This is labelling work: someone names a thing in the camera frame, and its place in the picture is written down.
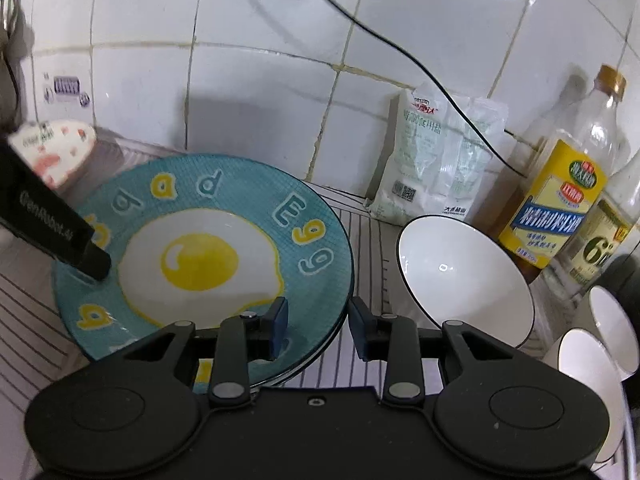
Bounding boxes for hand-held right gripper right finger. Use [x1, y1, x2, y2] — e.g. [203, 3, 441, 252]
[348, 297, 506, 406]

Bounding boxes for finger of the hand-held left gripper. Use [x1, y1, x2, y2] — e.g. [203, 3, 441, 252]
[75, 225, 112, 281]

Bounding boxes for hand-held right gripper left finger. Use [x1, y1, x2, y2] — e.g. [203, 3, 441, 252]
[122, 297, 291, 409]

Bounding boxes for blue fried egg plate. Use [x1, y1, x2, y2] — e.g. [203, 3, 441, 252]
[52, 154, 355, 395]

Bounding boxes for white bowl with dark rim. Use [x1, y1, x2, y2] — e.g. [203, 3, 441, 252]
[587, 285, 635, 382]
[542, 328, 627, 465]
[396, 214, 539, 351]

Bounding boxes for white and pink packet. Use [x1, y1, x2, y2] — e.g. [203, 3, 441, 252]
[9, 118, 97, 192]

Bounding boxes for striped counter mat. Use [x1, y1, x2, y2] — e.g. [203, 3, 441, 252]
[0, 130, 640, 480]

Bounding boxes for dark hanging object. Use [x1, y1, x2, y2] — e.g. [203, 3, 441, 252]
[0, 0, 37, 132]

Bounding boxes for white salt bag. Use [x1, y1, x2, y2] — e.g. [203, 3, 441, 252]
[366, 81, 509, 227]

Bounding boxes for yellow label cooking wine bottle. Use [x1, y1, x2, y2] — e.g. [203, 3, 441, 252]
[497, 64, 629, 282]

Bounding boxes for clear green label vinegar bottle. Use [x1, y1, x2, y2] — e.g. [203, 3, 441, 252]
[544, 149, 640, 302]

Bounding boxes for black wok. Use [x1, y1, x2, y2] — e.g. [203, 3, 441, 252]
[599, 254, 640, 307]

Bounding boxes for purple wall sticker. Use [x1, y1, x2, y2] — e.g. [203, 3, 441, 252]
[42, 73, 94, 109]

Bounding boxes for black cable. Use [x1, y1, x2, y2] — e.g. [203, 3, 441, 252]
[277, 0, 531, 179]

